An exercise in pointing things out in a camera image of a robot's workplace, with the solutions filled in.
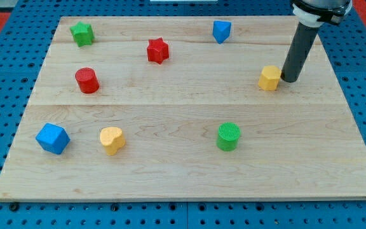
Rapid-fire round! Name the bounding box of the red cylinder block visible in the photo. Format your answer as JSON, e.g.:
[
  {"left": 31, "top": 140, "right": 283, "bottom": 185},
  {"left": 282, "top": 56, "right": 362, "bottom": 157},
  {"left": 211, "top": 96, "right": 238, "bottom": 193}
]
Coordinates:
[{"left": 75, "top": 67, "right": 100, "bottom": 94}]

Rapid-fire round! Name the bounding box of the green cylinder block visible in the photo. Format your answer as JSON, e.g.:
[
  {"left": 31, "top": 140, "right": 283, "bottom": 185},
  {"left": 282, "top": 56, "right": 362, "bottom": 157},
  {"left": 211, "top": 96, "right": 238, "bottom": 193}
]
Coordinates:
[{"left": 216, "top": 122, "right": 241, "bottom": 151}]

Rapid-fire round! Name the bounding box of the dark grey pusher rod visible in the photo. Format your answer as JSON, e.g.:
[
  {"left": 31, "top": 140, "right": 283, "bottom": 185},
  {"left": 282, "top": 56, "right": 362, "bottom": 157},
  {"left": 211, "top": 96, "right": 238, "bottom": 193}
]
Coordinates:
[{"left": 281, "top": 22, "right": 318, "bottom": 83}]

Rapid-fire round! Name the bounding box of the wooden board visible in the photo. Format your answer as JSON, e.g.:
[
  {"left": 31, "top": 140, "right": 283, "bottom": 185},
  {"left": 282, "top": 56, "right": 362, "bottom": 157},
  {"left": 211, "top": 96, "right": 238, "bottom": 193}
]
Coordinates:
[{"left": 0, "top": 16, "right": 366, "bottom": 202}]

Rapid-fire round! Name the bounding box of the blue triangle block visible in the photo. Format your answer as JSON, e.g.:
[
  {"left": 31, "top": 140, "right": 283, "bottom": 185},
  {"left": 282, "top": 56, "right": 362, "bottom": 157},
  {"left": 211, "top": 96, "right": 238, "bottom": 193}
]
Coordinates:
[{"left": 212, "top": 20, "right": 232, "bottom": 44}]

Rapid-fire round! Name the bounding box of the blue cube block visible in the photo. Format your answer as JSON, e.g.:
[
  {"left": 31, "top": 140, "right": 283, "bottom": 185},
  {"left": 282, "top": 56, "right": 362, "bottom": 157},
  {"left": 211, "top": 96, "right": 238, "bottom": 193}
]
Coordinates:
[{"left": 36, "top": 123, "right": 71, "bottom": 155}]

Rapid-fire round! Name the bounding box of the yellow hexagon block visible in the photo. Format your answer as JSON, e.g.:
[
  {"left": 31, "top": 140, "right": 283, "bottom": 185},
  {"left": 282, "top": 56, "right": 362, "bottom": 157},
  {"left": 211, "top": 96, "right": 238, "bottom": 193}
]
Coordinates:
[{"left": 258, "top": 66, "right": 281, "bottom": 91}]

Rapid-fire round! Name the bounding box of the yellow heart block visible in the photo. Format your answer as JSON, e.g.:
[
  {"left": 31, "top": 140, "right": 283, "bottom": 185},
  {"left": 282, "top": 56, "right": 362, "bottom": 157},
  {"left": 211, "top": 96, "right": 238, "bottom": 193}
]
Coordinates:
[{"left": 100, "top": 127, "right": 126, "bottom": 156}]

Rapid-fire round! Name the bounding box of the green star block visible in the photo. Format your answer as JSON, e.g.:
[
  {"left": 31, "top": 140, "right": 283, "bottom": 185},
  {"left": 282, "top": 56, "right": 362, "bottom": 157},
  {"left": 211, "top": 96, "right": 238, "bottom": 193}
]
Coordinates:
[{"left": 70, "top": 22, "right": 95, "bottom": 47}]

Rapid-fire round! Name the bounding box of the red star block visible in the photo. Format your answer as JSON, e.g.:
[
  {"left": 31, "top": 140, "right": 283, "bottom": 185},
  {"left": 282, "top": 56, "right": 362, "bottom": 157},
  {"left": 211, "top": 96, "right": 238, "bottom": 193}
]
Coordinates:
[{"left": 147, "top": 38, "right": 170, "bottom": 64}]

